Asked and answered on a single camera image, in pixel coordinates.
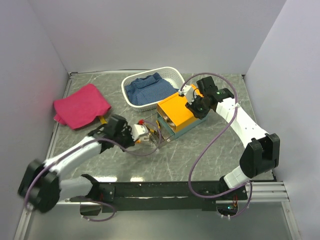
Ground yellow needle nose pliers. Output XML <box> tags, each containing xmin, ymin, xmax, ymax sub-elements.
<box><xmin>146</xmin><ymin>120</ymin><xmax>161</xmax><ymax>137</ymax></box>

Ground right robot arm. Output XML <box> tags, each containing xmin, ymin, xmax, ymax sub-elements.
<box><xmin>178</xmin><ymin>72</ymin><xmax>280</xmax><ymax>200</ymax></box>

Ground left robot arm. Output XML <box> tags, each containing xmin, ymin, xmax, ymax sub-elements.
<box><xmin>18</xmin><ymin>114</ymin><xmax>148</xmax><ymax>213</ymax></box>

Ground yellow drawer cabinet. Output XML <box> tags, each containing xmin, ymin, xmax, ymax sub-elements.
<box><xmin>156</xmin><ymin>92</ymin><xmax>206</xmax><ymax>139</ymax></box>

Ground pink folded towel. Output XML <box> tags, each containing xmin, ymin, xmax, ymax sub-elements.
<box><xmin>53</xmin><ymin>83</ymin><xmax>112</xmax><ymax>130</ymax></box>

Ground blue checkered shirt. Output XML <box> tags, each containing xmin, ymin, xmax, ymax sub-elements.
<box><xmin>124</xmin><ymin>72</ymin><xmax>178</xmax><ymax>106</ymax></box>

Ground black base beam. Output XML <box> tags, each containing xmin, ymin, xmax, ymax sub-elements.
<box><xmin>68</xmin><ymin>181</ymin><xmax>249</xmax><ymax>216</ymax></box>

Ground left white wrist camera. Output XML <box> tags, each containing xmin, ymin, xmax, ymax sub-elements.
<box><xmin>131</xmin><ymin>119</ymin><xmax>149</xmax><ymax>142</ymax></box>

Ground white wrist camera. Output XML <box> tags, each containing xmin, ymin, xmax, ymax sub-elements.
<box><xmin>131</xmin><ymin>119</ymin><xmax>149</xmax><ymax>142</ymax></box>
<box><xmin>178</xmin><ymin>85</ymin><xmax>197</xmax><ymax>105</ymax></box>

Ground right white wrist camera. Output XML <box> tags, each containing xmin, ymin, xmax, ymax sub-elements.
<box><xmin>178</xmin><ymin>85</ymin><xmax>197</xmax><ymax>105</ymax></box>

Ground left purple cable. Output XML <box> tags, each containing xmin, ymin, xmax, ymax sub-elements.
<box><xmin>24</xmin><ymin>119</ymin><xmax>163</xmax><ymax>222</ymax></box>

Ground purple cable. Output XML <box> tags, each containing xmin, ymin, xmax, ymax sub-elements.
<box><xmin>24</xmin><ymin>119</ymin><xmax>163</xmax><ymax>222</ymax></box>
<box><xmin>179</xmin><ymin>72</ymin><xmax>253</xmax><ymax>219</ymax></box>

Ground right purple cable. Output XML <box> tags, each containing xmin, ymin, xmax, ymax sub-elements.
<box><xmin>179</xmin><ymin>72</ymin><xmax>253</xmax><ymax>219</ymax></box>

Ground aluminium frame rail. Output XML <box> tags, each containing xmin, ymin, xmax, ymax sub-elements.
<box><xmin>23</xmin><ymin>182</ymin><xmax>291</xmax><ymax>206</ymax></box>

